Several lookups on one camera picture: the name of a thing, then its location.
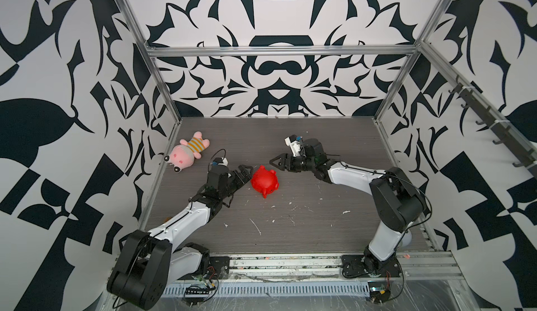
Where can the wall hook rail grey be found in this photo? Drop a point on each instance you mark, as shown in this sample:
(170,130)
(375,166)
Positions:
(491,118)

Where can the white vented cable duct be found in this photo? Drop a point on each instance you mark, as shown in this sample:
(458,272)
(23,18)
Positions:
(292,289)

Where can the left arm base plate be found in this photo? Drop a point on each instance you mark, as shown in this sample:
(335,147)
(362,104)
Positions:
(211,268)

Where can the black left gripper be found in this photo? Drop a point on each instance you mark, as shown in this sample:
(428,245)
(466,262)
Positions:
(247,177)

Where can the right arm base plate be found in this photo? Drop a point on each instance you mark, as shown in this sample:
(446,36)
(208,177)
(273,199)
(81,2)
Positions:
(357,266)

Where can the circuit board with wires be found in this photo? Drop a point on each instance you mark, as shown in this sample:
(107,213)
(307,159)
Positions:
(201,292)
(383,292)

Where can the red piggy bank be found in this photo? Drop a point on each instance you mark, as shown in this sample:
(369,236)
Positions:
(265,181)

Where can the left circuit board with wires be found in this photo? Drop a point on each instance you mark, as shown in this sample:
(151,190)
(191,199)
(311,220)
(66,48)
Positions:
(201,292)

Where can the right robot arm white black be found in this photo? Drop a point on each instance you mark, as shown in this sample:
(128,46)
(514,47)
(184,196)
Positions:
(398,202)

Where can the right circuit board with wires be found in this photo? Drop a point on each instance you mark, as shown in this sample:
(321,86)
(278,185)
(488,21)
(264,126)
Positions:
(383,292)

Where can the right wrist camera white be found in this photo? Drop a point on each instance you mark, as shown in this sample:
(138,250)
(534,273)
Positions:
(295,143)

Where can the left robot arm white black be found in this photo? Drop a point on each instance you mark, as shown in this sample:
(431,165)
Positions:
(151,260)

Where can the pink plush pig toy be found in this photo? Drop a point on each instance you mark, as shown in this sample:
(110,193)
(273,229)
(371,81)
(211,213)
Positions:
(187,152)

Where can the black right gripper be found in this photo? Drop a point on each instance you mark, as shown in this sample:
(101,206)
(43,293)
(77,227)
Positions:
(282,163)

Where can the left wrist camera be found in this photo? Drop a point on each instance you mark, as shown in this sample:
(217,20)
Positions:
(221,161)

